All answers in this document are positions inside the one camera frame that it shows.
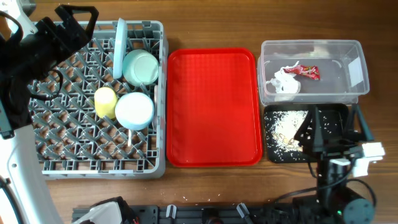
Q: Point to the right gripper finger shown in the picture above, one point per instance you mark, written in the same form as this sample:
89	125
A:
309	135
364	134

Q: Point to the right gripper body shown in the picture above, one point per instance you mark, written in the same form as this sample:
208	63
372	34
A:
335	147

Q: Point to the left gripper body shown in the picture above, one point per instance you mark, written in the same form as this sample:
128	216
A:
33	56

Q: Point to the rice and nut leftovers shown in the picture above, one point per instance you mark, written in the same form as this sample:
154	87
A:
281	127

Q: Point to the white napkin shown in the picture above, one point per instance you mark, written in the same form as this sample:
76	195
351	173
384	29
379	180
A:
284	82

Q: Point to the red candy wrapper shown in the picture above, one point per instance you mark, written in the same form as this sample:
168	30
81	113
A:
311	72

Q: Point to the light blue plate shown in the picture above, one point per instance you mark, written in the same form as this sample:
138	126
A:
119	48

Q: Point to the yellow plastic cup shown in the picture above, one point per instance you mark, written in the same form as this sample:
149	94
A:
105	102

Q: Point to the mint green bowl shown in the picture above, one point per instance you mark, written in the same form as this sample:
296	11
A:
140	67

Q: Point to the small teal saucer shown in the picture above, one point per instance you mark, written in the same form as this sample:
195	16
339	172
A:
135	111

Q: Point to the white plastic spoon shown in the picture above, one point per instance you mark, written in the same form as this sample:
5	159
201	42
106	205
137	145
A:
129	138

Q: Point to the white plastic fork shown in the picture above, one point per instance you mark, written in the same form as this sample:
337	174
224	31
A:
155	119

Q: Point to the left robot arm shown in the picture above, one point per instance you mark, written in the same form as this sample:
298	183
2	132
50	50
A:
22	180

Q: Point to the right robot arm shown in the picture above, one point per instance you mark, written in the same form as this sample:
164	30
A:
333	200

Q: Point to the grey dishwasher rack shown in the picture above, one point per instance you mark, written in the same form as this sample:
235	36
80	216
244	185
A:
71	141

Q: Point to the black plastic tray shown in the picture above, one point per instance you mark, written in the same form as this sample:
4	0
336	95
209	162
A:
332	119

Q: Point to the clear plastic bin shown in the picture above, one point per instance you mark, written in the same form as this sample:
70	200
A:
341	63

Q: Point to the red plastic tray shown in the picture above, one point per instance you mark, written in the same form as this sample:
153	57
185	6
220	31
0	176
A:
213	117

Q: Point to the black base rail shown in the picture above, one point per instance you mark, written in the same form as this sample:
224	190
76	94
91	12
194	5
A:
281	213

